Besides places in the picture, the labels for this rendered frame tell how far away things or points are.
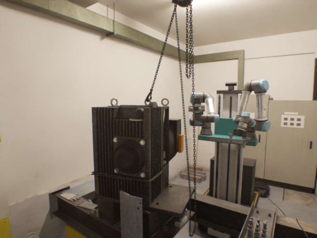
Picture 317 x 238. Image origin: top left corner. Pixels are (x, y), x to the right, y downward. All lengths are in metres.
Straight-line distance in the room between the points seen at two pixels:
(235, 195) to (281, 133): 1.80
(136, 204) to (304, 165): 3.42
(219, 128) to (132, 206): 1.55
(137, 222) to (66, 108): 1.51
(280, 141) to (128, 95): 2.85
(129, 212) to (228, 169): 1.63
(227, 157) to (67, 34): 2.39
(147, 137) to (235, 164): 1.50
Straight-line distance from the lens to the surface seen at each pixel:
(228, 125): 2.49
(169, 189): 1.78
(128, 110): 1.51
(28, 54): 2.27
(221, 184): 2.79
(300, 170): 4.28
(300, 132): 4.14
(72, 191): 2.45
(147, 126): 1.35
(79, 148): 2.53
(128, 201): 1.37
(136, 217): 1.39
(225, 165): 2.69
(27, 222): 2.42
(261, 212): 2.10
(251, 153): 4.27
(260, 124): 2.23
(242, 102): 2.19
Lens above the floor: 1.67
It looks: 6 degrees down
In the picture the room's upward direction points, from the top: straight up
